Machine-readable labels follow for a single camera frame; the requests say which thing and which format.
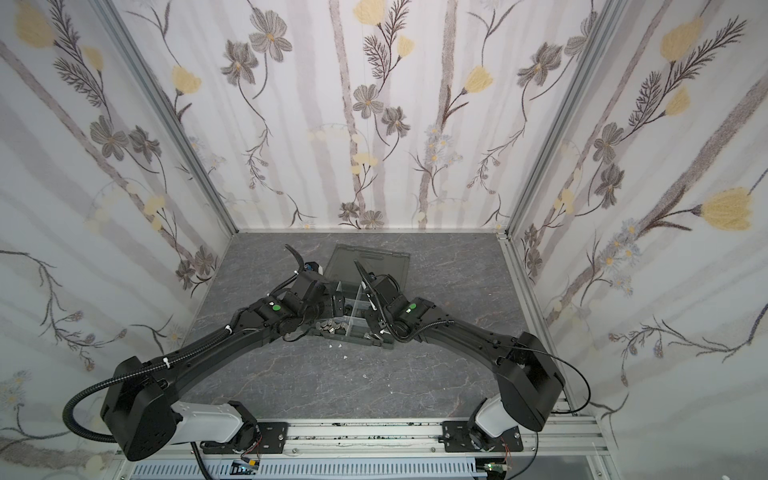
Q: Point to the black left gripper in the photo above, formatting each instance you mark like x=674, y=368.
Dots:
x=327, y=299

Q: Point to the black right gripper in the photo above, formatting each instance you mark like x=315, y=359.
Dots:
x=373, y=301

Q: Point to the steel wing nut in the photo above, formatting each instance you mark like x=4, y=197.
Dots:
x=331, y=327

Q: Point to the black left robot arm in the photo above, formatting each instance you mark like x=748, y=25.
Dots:
x=139, y=410

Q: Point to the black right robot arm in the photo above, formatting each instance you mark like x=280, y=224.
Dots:
x=529, y=379

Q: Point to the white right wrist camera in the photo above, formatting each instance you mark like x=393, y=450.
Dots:
x=370, y=297

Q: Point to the white perforated cable duct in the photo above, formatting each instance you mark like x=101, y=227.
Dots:
x=354, y=468

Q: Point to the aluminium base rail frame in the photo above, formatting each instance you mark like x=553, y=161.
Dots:
x=568, y=448

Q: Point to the left aluminium corner post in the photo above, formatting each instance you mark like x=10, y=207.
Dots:
x=118, y=33

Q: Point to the aluminium corner post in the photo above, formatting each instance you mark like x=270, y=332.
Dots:
x=595, y=47
x=118, y=33

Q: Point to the right aluminium corner post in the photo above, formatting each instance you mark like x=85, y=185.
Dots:
x=595, y=47

